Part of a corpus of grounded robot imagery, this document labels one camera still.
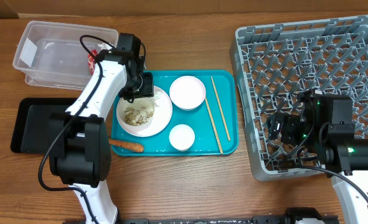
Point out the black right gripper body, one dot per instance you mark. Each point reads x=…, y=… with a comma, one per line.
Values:
x=293, y=131

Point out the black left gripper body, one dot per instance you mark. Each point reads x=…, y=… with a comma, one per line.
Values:
x=141, y=86

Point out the cream bowl with leftovers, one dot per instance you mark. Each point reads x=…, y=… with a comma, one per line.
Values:
x=123, y=104

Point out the pink white bowl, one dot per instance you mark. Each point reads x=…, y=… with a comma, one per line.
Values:
x=187, y=92

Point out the red foil snack wrapper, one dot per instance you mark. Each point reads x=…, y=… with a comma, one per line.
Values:
x=91, y=61

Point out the small white cup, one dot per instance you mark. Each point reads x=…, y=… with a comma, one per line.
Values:
x=182, y=137

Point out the white napkin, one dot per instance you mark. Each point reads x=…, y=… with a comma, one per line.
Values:
x=157, y=97

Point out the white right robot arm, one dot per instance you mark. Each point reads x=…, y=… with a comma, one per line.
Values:
x=325, y=129

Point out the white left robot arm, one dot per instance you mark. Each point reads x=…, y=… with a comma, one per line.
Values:
x=79, y=151

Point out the grey dishwasher rack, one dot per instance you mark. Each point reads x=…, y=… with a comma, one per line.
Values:
x=273, y=62

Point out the clear plastic waste bin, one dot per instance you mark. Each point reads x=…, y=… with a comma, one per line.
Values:
x=50, y=54

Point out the black food waste tray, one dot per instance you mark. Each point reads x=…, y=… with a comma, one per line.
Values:
x=30, y=134

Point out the rice and meat leftovers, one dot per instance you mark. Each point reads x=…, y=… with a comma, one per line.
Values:
x=138, y=116

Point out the pink round plate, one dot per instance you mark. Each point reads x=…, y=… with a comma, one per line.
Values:
x=161, y=118

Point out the teal serving tray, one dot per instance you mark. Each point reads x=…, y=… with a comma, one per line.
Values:
x=198, y=119

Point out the orange carrot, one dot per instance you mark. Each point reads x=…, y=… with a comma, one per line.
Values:
x=131, y=146

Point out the left wooden chopstick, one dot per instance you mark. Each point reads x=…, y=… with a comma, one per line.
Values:
x=213, y=126

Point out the wooden chopstick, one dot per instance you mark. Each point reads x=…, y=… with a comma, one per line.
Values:
x=213, y=126
x=220, y=108

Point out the right wooden chopstick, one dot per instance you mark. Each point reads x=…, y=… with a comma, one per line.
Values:
x=220, y=108

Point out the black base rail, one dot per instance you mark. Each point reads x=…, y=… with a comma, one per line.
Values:
x=259, y=219

